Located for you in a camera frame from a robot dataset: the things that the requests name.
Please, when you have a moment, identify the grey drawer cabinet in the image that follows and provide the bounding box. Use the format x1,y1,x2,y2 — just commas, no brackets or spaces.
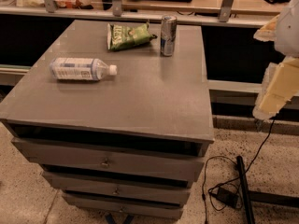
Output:
1,21,214,209

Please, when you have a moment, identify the green chip bag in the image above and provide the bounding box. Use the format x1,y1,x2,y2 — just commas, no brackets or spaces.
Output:
107,22,157,51

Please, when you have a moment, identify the grey drawer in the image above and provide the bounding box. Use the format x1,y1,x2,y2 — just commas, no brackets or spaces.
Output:
42,171,190,206
12,138,203,182
63,192,183,219

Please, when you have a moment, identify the bottom grey drawer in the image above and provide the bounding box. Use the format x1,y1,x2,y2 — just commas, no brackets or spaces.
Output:
63,192,183,219

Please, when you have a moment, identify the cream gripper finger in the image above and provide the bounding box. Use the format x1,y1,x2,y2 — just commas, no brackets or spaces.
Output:
252,57,299,120
253,15,278,42

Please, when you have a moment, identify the black power cable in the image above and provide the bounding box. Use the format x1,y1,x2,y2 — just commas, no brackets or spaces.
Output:
201,117,277,224

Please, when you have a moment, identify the black metal floor bar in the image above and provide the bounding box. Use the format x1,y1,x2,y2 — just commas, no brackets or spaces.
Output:
236,156,299,224

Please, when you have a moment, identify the silver blue redbull can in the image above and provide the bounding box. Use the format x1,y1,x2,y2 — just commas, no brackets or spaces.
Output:
160,15,177,56

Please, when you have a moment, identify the top grey drawer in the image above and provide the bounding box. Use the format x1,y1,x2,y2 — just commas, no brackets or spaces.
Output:
12,138,203,182

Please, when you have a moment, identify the middle grey drawer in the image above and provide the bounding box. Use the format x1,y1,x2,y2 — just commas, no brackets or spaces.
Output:
42,171,190,206

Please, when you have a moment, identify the black power adapter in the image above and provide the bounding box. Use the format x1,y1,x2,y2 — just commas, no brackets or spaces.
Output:
216,187,238,208

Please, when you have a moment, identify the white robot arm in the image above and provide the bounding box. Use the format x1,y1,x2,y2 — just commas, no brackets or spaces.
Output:
252,0,299,120

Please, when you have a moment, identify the clear plastic water bottle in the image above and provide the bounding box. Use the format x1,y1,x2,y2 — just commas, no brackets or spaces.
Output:
50,57,118,81

